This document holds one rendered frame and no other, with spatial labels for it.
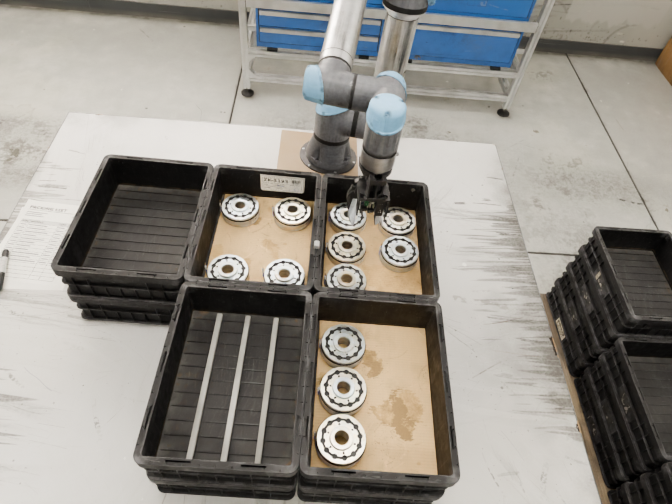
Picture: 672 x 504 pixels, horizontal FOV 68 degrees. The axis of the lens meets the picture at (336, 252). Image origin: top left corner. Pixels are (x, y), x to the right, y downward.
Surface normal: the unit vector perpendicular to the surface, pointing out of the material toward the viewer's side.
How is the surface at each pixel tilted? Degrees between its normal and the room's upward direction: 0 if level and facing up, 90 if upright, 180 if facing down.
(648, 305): 0
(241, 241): 0
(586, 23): 90
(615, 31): 90
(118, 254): 0
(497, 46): 90
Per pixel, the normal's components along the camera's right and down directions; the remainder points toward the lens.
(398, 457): 0.09, -0.62
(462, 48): -0.01, 0.78
